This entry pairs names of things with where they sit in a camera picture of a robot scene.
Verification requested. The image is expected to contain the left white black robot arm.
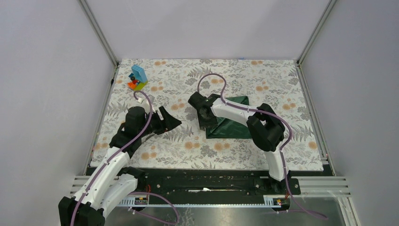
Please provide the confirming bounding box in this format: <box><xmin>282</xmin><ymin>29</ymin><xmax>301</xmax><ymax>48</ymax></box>
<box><xmin>58</xmin><ymin>106</ymin><xmax>181</xmax><ymax>226</ymax></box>

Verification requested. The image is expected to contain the left aluminium frame post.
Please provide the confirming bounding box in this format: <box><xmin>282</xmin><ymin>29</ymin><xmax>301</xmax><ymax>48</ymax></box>
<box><xmin>77</xmin><ymin>0</ymin><xmax>119</xmax><ymax>67</ymax></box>

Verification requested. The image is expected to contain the floral patterned table mat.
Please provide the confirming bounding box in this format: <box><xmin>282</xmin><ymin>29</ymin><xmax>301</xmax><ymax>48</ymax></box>
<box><xmin>89</xmin><ymin>59</ymin><xmax>323</xmax><ymax>171</ymax></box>

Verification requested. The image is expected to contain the purple cable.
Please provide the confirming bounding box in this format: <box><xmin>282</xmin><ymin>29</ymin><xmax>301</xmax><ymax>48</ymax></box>
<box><xmin>69</xmin><ymin>90</ymin><xmax>180</xmax><ymax>226</ymax></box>
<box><xmin>197</xmin><ymin>73</ymin><xmax>328</xmax><ymax>221</ymax></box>

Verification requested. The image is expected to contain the colourful toy brick build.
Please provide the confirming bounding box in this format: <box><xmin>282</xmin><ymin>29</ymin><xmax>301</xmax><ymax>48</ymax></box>
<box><xmin>128</xmin><ymin>65</ymin><xmax>148</xmax><ymax>91</ymax></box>

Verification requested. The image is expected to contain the white slotted cable duct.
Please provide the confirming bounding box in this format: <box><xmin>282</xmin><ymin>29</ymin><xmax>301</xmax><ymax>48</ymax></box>
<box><xmin>117</xmin><ymin>195</ymin><xmax>282</xmax><ymax>209</ymax></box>

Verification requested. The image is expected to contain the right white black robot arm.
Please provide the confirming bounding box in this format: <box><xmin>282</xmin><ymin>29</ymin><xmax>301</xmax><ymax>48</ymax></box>
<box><xmin>188</xmin><ymin>92</ymin><xmax>293</xmax><ymax>194</ymax></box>

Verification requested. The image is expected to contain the aluminium frame post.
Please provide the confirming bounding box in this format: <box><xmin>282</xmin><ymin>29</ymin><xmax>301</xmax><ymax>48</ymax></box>
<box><xmin>297</xmin><ymin>0</ymin><xmax>338</xmax><ymax>65</ymax></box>
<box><xmin>77</xmin><ymin>0</ymin><xmax>119</xmax><ymax>67</ymax></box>

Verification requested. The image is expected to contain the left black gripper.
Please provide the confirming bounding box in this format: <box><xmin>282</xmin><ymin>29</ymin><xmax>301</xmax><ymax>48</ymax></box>
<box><xmin>138</xmin><ymin>105</ymin><xmax>181</xmax><ymax>137</ymax></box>

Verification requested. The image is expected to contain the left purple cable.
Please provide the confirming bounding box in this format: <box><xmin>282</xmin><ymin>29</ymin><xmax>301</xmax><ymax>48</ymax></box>
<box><xmin>69</xmin><ymin>90</ymin><xmax>180</xmax><ymax>226</ymax></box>

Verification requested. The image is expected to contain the dark green cloth napkin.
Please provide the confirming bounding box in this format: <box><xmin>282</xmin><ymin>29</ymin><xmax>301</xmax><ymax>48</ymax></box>
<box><xmin>204</xmin><ymin>97</ymin><xmax>254</xmax><ymax>139</ymax></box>

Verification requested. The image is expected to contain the aluminium rail right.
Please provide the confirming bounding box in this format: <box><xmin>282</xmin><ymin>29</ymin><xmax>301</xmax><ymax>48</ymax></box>
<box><xmin>295</xmin><ymin>176</ymin><xmax>351</xmax><ymax>197</ymax></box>

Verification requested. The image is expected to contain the aluminium rail left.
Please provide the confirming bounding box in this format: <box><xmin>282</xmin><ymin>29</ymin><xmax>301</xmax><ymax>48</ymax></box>
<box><xmin>70</xmin><ymin>176</ymin><xmax>90</xmax><ymax>195</ymax></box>

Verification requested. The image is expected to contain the aluminium rail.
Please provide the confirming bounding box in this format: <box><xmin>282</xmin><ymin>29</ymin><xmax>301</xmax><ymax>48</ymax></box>
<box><xmin>70</xmin><ymin>176</ymin><xmax>90</xmax><ymax>195</ymax></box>
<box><xmin>295</xmin><ymin>176</ymin><xmax>351</xmax><ymax>197</ymax></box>

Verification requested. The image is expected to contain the right aluminium frame post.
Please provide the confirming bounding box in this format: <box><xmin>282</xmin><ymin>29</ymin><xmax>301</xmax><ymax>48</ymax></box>
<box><xmin>297</xmin><ymin>0</ymin><xmax>338</xmax><ymax>65</ymax></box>

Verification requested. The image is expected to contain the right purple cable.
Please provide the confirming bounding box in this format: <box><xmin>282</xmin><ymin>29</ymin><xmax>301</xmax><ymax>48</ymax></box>
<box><xmin>197</xmin><ymin>73</ymin><xmax>328</xmax><ymax>221</ymax></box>

